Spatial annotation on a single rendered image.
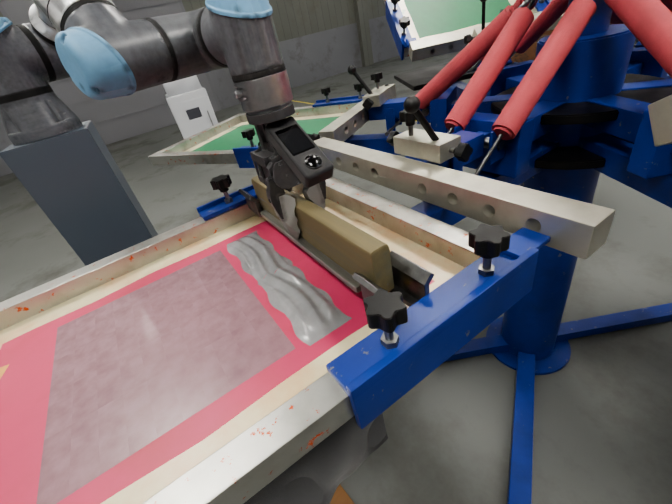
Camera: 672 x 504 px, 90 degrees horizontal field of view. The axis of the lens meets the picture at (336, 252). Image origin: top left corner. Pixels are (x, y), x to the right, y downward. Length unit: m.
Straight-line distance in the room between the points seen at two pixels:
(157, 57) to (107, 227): 0.64
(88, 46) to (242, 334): 0.39
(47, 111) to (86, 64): 0.56
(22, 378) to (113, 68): 0.46
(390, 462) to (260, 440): 1.07
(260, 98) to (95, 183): 0.64
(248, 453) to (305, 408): 0.06
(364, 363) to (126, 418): 0.30
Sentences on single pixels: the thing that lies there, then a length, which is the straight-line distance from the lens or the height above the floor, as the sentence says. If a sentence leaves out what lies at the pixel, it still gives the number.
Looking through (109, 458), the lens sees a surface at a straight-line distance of 0.50.
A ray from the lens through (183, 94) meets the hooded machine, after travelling 5.55.
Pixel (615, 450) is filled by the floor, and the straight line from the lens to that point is 1.55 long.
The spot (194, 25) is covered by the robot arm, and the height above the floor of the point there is 1.32.
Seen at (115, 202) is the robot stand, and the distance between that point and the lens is 1.06.
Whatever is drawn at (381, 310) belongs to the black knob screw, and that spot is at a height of 1.06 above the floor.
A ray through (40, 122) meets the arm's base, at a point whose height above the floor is 1.23.
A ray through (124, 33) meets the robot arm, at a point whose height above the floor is 1.33.
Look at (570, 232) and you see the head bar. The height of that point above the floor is 1.02.
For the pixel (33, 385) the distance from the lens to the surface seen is 0.67.
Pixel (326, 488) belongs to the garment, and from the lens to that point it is 0.65.
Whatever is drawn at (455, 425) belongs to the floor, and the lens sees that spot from 1.46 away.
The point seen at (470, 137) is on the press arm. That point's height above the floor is 1.04.
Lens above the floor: 1.29
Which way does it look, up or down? 34 degrees down
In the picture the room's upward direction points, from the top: 13 degrees counter-clockwise
